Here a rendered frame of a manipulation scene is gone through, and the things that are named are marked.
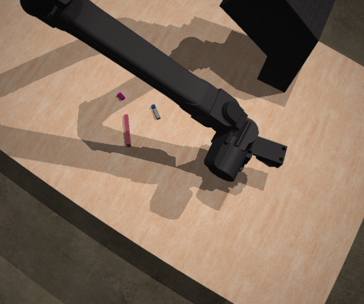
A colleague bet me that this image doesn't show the short magenta block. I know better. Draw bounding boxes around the short magenta block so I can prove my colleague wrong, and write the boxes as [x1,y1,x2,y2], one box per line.
[118,92,125,100]

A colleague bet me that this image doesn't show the dark pink rectangular rod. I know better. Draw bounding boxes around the dark pink rectangular rod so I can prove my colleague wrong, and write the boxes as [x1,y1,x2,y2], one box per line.
[124,114,131,147]

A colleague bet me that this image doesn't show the grey rod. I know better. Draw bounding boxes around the grey rod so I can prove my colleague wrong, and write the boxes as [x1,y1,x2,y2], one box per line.
[153,108,160,120]

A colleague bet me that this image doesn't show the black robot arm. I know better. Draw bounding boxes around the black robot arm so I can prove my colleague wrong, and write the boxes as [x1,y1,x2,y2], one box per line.
[20,0,287,182]

